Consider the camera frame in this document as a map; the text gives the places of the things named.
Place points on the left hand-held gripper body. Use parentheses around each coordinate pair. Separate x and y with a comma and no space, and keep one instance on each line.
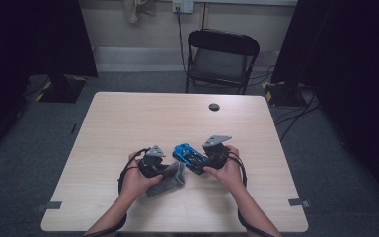
(153,161)

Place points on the dark curtain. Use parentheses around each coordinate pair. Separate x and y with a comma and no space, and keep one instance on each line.
(358,65)

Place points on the blue toy car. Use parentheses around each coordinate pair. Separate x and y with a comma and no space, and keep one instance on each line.
(187,154)

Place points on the person's left hand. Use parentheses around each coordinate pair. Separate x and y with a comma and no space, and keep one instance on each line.
(135,181)

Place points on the white wall socket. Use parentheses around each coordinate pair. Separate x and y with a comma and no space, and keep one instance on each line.
(187,6)

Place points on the grey terry cloth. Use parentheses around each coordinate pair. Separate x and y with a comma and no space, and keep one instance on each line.
(171,181)

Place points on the black folding chair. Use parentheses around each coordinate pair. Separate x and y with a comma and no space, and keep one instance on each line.
(222,42)

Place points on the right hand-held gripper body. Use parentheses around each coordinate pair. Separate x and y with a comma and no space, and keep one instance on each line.
(217,154)

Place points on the beige hanging bag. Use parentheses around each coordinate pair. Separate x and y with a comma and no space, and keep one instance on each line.
(133,10)

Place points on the grey tape strip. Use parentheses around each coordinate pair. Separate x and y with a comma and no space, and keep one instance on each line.
(51,205)
(297,202)

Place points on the person's right hand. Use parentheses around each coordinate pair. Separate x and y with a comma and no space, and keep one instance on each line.
(232,173)

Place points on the black stand base yellow tape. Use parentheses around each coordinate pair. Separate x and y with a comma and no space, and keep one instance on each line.
(283,94)
(62,92)

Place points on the round black table grommet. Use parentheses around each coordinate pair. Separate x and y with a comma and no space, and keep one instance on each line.
(214,107)

